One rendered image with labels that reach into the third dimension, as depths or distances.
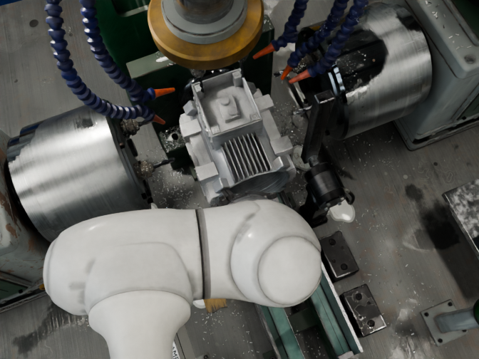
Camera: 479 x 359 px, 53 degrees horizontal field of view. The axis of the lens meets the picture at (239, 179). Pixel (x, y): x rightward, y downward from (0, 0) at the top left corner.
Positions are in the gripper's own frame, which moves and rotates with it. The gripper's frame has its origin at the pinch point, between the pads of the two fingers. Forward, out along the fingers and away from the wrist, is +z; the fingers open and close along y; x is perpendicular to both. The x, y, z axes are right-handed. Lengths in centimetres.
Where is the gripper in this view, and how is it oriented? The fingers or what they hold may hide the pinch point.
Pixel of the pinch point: (229, 199)
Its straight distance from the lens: 86.7
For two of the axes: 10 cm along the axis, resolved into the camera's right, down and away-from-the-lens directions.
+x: 3.4, 9.3, 1.7
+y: -9.3, 3.6, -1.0
